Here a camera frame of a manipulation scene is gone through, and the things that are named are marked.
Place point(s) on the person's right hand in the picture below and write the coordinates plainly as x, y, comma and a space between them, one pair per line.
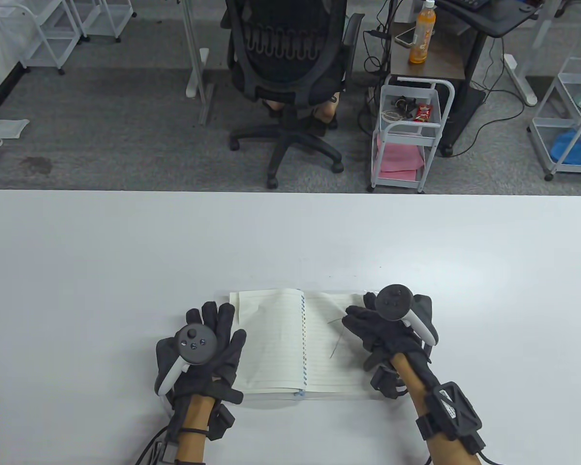
368, 322

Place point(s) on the person's left hand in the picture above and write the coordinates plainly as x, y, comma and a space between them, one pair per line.
225, 358

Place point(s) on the spiral lined notebook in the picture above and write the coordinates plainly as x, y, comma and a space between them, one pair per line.
276, 339

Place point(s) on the person's right forearm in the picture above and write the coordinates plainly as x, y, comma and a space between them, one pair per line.
409, 382

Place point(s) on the person's left forearm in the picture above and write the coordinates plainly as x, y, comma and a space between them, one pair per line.
196, 445

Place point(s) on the black white left hand controller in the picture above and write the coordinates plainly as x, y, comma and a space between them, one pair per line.
196, 345

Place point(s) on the black white hand controller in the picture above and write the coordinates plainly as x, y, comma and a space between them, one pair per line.
196, 345
394, 302

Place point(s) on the black white right hand controller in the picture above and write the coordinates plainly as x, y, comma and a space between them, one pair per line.
394, 302

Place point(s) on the pink cloth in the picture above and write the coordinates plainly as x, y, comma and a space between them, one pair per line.
399, 157

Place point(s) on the small white utility cart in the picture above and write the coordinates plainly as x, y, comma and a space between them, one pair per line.
406, 128

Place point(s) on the red snack packet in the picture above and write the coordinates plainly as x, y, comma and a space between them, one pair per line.
423, 112

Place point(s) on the blue plastic bag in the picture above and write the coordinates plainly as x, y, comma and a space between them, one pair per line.
573, 147

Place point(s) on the black mesh office chair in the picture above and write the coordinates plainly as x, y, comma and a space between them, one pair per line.
290, 63

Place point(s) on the brown top side table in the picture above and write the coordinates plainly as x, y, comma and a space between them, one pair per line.
445, 63

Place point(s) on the white desk leg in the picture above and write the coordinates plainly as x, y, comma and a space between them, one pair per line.
520, 80
193, 48

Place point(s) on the white smartphone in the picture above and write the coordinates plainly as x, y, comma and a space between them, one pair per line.
404, 36

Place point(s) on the orange drink bottle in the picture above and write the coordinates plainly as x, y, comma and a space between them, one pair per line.
421, 38

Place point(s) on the white mesh utility cart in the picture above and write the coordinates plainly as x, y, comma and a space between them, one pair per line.
573, 77

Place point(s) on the black desk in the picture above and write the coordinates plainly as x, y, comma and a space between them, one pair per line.
498, 22

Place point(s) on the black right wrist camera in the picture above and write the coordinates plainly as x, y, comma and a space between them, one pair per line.
385, 382

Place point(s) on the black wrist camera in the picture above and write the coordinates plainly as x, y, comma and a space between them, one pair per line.
385, 382
221, 422

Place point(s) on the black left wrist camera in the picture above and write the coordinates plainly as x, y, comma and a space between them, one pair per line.
221, 422

